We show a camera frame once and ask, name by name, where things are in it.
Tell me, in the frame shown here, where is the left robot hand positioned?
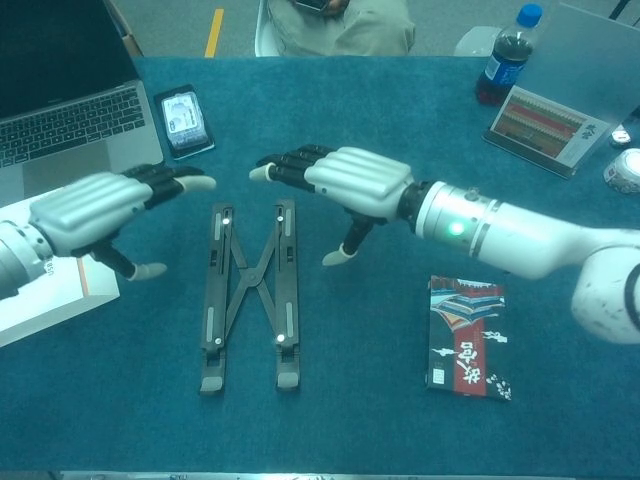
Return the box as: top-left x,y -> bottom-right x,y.
27,163 -> 218,282

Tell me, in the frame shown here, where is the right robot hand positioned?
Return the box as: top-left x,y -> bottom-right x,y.
248,143 -> 416,267

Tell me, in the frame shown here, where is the black folding laptop stand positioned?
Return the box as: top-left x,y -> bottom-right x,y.
198,198 -> 301,397

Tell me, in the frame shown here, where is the silver laptop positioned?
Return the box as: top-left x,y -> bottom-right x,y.
0,0 -> 166,206

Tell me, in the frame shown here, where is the teal table cloth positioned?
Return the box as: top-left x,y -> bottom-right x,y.
0,55 -> 640,474

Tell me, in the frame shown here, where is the white product box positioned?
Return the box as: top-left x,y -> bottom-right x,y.
0,192 -> 121,349

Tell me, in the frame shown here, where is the clear card holder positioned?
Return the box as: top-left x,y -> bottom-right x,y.
160,94 -> 207,147

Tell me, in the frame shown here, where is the seated person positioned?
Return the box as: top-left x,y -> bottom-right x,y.
267,0 -> 417,57

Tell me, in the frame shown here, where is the black smartphone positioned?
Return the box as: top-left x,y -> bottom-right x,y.
153,83 -> 217,162

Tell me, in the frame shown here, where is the red patterned card packet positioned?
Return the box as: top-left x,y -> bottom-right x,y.
424,273 -> 514,403

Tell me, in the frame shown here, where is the cola bottle blue label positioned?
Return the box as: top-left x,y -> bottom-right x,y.
473,3 -> 544,106

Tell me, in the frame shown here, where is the grey box with stripes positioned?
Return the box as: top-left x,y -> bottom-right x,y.
482,2 -> 640,180

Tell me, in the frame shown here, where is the white patterned cup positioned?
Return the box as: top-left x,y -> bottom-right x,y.
603,148 -> 640,195

